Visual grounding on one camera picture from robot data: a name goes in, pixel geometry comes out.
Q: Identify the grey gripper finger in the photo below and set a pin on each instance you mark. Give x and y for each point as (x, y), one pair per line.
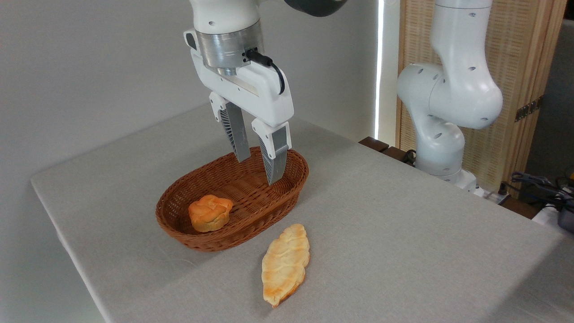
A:
(236, 133)
(274, 154)

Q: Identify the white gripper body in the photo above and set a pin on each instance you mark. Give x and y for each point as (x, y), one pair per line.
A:
(256, 95)

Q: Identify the long bread loaf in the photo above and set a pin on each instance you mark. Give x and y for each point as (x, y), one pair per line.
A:
(285, 264)

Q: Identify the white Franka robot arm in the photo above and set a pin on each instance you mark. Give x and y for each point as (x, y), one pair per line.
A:
(457, 89)

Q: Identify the brown wicker basket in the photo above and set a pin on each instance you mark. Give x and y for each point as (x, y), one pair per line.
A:
(251, 206)

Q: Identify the round golden bread roll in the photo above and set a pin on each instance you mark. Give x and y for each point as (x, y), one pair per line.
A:
(210, 213)

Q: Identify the grey tablecloth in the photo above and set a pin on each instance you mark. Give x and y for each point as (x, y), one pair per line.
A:
(403, 251)

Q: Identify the black screen hinge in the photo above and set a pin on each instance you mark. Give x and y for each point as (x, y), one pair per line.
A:
(529, 109)

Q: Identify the grey round container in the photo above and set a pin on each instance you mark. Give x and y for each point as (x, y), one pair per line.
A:
(567, 220)

